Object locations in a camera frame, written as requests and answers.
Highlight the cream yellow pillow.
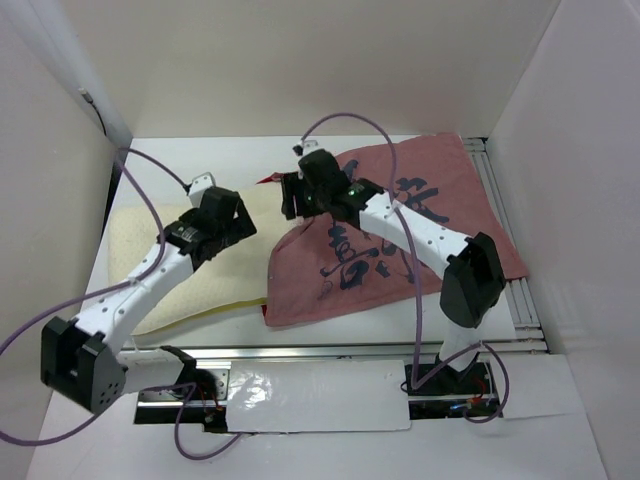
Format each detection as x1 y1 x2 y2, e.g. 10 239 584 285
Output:
107 182 298 335

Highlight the pink red printed pillowcase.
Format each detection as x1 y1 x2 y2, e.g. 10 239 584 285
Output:
264 133 528 327

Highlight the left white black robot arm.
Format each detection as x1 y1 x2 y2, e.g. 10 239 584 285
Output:
40 187 257 415

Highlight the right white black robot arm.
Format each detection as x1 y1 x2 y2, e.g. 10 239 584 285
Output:
281 142 506 392

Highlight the white cover plate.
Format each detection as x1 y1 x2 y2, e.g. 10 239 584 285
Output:
226 359 411 434

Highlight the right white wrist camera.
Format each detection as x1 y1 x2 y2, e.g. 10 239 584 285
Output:
292 139 320 158

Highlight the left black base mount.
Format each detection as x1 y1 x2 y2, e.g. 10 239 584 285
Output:
134 346 231 434

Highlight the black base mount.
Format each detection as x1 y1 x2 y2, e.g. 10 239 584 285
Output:
134 346 231 434
400 361 500 421

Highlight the small wall cable plug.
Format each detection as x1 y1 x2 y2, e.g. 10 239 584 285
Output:
78 87 108 137

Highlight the aluminium rail front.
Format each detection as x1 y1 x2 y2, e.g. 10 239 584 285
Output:
119 342 451 364

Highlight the aluminium rail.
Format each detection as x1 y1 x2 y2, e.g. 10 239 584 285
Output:
119 342 451 364
464 134 546 351

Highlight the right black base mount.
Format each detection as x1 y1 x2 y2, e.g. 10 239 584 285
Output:
400 361 500 421

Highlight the aluminium rail right side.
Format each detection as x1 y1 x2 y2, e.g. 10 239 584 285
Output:
464 134 546 351

